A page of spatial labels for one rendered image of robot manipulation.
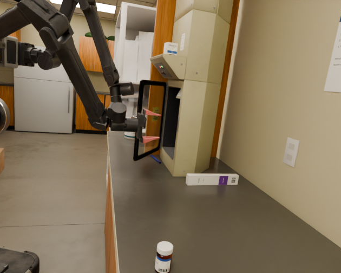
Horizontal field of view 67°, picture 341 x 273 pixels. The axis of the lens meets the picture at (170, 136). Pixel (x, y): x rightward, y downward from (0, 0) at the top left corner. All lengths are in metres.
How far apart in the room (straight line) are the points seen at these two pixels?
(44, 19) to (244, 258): 0.88
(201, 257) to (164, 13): 1.26
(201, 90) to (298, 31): 0.48
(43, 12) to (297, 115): 0.99
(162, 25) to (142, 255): 1.22
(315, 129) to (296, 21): 0.49
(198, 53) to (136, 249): 0.85
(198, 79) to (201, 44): 0.15
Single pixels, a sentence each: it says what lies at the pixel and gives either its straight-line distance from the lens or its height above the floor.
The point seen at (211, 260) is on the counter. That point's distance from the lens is 0.78.
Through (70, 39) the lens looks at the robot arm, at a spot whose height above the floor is 1.49.
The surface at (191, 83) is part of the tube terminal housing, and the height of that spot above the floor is 1.40.
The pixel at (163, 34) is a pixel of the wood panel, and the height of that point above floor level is 1.65.
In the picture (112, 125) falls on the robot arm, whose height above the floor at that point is 1.20.
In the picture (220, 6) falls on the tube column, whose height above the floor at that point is 1.75.
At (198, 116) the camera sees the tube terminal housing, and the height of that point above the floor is 1.25.
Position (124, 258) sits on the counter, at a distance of 0.74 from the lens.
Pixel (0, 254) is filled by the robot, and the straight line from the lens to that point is 2.05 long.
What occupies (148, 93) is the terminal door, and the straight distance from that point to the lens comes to 1.31.
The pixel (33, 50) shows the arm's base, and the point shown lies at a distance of 1.60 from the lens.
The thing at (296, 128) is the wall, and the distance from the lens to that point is 1.21.
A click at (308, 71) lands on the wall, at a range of 1.20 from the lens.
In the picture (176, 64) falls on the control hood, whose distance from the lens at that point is 1.20.
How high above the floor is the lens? 1.39
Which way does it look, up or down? 12 degrees down
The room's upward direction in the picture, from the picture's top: 6 degrees clockwise
